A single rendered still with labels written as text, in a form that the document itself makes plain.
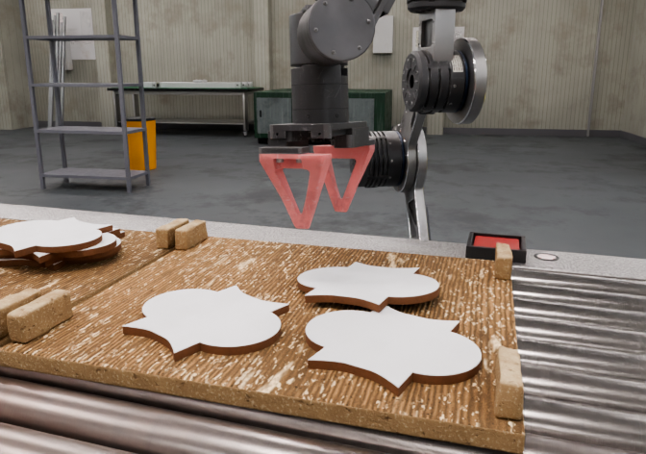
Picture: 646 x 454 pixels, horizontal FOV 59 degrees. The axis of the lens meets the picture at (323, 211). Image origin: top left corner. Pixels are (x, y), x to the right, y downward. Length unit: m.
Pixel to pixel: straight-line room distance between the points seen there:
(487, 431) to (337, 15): 0.33
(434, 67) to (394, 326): 0.91
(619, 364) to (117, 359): 0.41
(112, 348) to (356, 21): 0.34
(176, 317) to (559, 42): 11.10
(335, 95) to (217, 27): 11.44
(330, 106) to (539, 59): 10.88
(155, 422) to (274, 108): 9.01
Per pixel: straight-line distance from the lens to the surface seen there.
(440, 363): 0.45
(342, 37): 0.50
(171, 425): 0.44
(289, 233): 0.88
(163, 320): 0.53
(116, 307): 0.59
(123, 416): 0.46
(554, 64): 11.45
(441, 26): 1.36
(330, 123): 0.54
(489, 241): 0.82
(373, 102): 9.10
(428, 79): 1.34
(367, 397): 0.42
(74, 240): 0.71
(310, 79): 0.56
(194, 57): 12.15
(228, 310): 0.54
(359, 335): 0.49
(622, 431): 0.47
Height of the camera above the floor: 1.16
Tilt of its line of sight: 14 degrees down
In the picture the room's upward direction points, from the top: straight up
